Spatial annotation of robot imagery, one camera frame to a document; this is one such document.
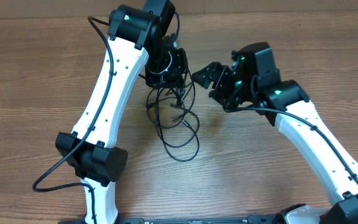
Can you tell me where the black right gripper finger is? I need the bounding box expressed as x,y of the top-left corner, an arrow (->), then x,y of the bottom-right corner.
191,62 -> 229,89
208,89 -> 232,110

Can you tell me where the black cable bundle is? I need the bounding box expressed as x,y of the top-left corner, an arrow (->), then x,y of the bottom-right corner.
144,71 -> 201,162

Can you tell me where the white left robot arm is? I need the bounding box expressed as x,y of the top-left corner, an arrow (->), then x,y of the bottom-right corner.
55,0 -> 187,223

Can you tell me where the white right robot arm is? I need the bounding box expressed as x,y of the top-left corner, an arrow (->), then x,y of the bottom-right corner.
192,42 -> 358,223

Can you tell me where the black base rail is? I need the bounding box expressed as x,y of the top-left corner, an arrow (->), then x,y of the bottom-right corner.
57,203 -> 335,224

